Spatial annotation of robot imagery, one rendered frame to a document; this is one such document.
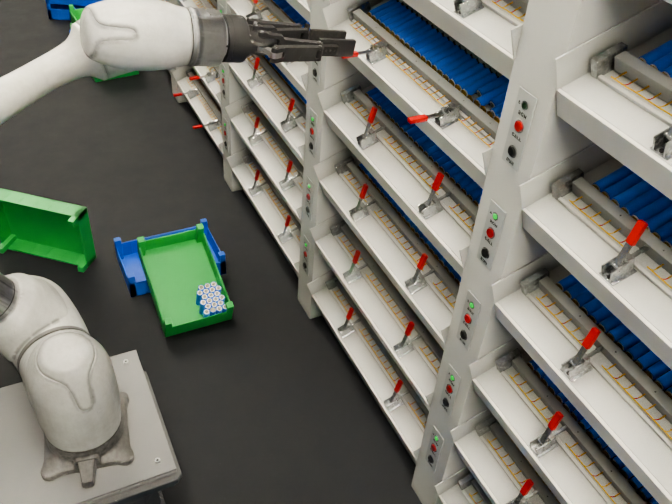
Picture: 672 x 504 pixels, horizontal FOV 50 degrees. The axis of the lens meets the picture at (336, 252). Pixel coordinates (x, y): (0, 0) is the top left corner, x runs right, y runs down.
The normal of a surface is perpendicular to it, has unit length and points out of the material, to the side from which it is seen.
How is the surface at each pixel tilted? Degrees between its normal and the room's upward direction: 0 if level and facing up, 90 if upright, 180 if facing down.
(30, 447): 2
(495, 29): 21
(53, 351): 8
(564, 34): 90
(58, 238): 90
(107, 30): 64
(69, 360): 7
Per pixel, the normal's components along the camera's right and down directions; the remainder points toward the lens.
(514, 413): -0.25, -0.63
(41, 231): -0.25, 0.61
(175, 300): 0.21, -0.52
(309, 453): 0.07, -0.77
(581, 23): 0.43, 0.60
